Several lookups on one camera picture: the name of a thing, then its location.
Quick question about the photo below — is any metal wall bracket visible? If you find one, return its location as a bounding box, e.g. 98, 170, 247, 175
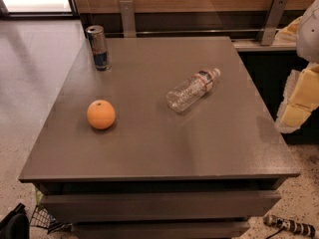
257, 0, 288, 46
120, 0, 137, 38

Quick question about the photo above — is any grey drawer cabinet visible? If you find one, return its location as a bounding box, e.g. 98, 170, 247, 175
20, 37, 299, 239

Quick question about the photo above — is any right metal wall bracket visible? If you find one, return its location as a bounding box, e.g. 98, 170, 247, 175
257, 0, 288, 46

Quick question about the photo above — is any silver blue energy drink can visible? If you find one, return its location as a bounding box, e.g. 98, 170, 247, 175
86, 25, 111, 71

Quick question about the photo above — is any left metal wall bracket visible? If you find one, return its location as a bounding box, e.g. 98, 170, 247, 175
120, 0, 137, 38

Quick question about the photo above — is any clear plastic water bottle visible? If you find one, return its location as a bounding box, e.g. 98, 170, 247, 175
166, 69, 221, 114

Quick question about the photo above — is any black white striped handle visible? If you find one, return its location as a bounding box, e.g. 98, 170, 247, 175
263, 214, 319, 239

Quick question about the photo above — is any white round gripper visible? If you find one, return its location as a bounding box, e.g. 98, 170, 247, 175
275, 0, 319, 133

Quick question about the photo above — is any metal rail shelf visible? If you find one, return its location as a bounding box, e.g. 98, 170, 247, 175
106, 29, 296, 52

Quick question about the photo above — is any black wire basket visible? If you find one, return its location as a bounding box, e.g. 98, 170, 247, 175
30, 205, 72, 234

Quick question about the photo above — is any black bag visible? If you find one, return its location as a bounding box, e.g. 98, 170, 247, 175
0, 203, 30, 239

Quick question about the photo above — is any orange fruit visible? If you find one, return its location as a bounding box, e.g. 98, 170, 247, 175
87, 100, 116, 129

